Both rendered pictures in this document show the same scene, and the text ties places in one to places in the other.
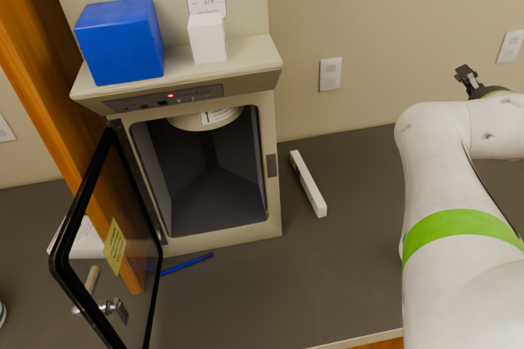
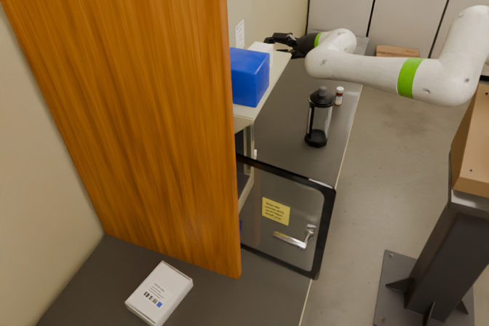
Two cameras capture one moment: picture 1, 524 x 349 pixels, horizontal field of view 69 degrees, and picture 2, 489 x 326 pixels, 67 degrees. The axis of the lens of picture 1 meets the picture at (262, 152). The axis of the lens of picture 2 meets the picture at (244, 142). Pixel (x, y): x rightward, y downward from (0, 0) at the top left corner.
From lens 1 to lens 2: 91 cm
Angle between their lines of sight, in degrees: 46
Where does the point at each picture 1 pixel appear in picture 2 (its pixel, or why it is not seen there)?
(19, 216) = not seen: outside the picture
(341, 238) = (276, 159)
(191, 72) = (272, 77)
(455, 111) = (330, 46)
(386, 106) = not seen: hidden behind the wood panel
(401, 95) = not seen: hidden behind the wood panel
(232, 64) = (278, 65)
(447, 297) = (444, 72)
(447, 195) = (395, 61)
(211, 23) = (269, 46)
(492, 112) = (340, 39)
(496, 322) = (460, 65)
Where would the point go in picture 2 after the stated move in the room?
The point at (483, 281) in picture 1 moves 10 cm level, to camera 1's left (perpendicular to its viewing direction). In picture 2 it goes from (445, 62) to (442, 81)
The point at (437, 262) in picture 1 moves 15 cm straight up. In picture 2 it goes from (428, 71) to (447, 16)
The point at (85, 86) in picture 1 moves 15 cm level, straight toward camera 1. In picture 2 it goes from (250, 112) to (317, 111)
